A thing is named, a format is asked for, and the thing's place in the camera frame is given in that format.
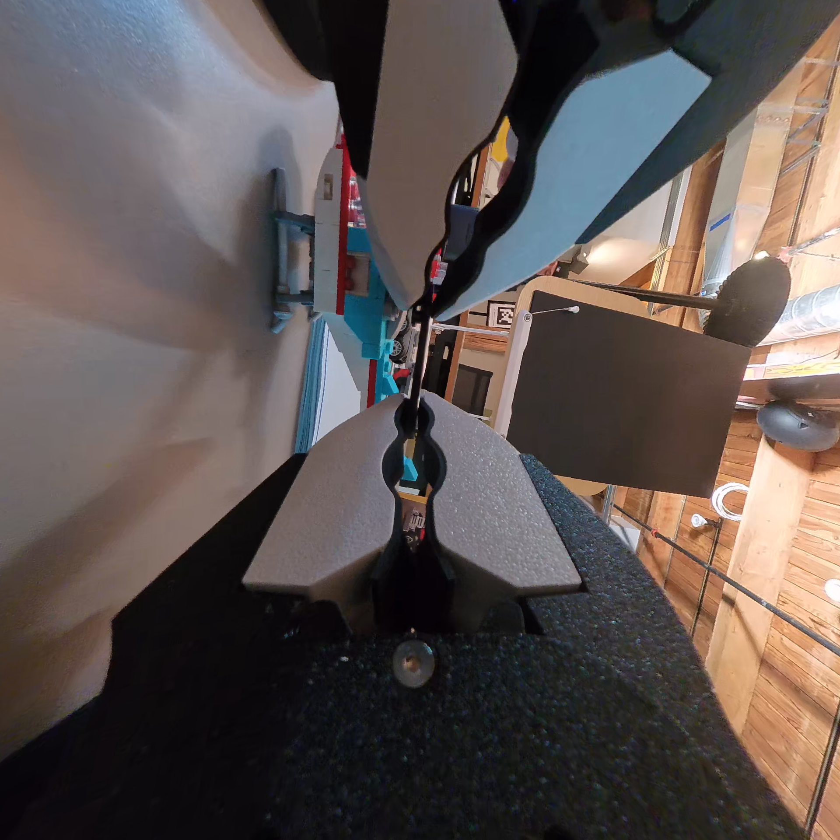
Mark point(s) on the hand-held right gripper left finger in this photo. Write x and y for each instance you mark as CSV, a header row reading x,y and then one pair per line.
x,y
328,512

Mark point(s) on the black white marker tag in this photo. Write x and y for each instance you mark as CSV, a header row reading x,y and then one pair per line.
x,y
502,315

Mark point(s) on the black rotor blade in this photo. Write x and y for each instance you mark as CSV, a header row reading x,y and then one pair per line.
x,y
420,354

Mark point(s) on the black round lamp on pole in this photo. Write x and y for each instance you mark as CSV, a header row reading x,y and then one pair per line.
x,y
748,302

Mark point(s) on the teal brick helicopter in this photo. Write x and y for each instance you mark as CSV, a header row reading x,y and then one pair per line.
x,y
328,216

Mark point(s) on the black dome fixture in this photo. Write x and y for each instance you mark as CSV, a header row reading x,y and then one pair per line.
x,y
800,426

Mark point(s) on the black panel wooden frame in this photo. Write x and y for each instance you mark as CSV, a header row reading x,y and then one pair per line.
x,y
623,394

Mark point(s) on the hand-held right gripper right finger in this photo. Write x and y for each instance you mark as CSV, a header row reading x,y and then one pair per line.
x,y
499,512

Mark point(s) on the silver ventilation duct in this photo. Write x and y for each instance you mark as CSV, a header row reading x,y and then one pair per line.
x,y
807,308

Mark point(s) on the open instruction booklet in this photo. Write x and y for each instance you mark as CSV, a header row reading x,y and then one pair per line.
x,y
341,380

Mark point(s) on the black metal rod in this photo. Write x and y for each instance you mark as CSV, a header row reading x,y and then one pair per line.
x,y
728,581

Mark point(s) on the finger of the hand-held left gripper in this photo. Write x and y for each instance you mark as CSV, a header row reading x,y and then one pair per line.
x,y
590,164
433,98

